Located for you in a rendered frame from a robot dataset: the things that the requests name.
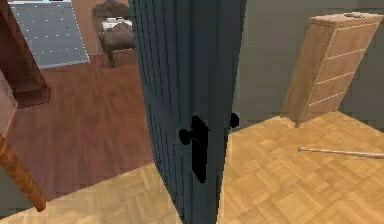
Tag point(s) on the dark blue room door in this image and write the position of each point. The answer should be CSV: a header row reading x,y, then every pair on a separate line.
x,y
186,66

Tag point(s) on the brown armchair with white cushion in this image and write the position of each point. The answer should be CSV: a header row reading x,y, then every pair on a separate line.
x,y
116,36

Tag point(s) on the light wooden chest of drawers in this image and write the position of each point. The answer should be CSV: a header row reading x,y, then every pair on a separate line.
x,y
328,66

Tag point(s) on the wooden baseball bat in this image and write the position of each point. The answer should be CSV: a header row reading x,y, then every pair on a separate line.
x,y
343,152

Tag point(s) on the grey dotted rug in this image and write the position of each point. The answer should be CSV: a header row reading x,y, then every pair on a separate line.
x,y
50,33

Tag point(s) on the dark red wooden furniture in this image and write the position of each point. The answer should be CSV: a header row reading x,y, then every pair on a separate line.
x,y
20,66

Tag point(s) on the orange wooden furniture leg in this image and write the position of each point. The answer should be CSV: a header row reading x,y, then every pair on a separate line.
x,y
20,173

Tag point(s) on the small grey flat object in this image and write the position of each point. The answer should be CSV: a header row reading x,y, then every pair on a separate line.
x,y
354,15

